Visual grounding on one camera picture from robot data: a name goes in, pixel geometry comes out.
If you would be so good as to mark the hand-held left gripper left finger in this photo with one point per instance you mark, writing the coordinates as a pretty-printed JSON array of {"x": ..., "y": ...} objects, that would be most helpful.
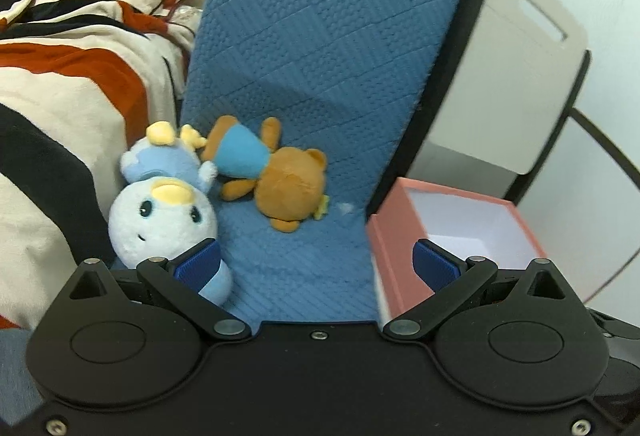
[{"x": 197, "y": 266}]

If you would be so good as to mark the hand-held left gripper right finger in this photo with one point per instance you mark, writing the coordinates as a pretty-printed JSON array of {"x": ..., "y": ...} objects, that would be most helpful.
[{"x": 436, "y": 267}]

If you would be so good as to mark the pink cardboard box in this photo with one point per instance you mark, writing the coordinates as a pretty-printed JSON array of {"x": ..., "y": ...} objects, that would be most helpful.
[{"x": 395, "y": 241}]

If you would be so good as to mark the blue white plush toy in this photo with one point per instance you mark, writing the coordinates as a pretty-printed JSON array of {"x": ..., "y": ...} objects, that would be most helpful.
[{"x": 155, "y": 216}]

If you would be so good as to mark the brown teddy bear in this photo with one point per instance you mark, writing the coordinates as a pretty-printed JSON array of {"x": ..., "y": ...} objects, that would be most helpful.
[{"x": 290, "y": 186}]

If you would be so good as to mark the white cabinet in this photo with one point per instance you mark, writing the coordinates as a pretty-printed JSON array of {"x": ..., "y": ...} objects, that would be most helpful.
[{"x": 615, "y": 226}]

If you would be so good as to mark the beige side cabinet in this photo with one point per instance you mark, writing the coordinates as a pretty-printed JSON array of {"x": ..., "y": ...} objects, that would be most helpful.
[{"x": 505, "y": 91}]

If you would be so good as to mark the grey blue fleece cloth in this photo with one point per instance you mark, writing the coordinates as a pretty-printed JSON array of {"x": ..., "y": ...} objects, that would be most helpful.
[{"x": 15, "y": 366}]

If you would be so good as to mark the red black white striped blanket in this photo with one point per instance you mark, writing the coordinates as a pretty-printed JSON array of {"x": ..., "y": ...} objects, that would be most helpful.
[{"x": 65, "y": 81}]

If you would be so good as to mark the blue textured seat cushion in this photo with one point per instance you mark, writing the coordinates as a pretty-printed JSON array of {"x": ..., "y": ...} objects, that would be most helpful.
[{"x": 320, "y": 41}]

